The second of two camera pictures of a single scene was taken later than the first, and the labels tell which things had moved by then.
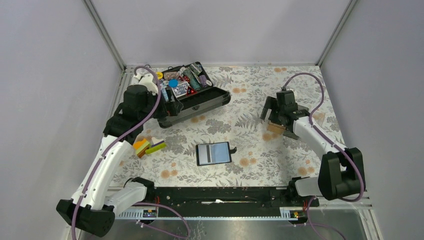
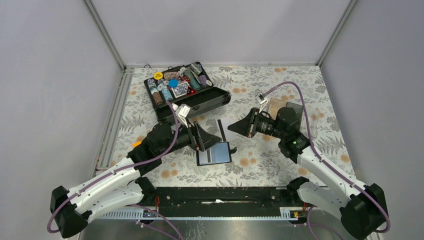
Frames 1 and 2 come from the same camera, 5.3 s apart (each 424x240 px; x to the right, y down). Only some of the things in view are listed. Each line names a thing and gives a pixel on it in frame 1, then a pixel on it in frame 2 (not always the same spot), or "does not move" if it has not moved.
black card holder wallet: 214,153 does not move
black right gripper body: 271,103 to 262,124
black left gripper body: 166,109 to 186,137
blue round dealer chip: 173,83 does not move
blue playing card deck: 180,91 does not move
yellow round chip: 159,75 does not move
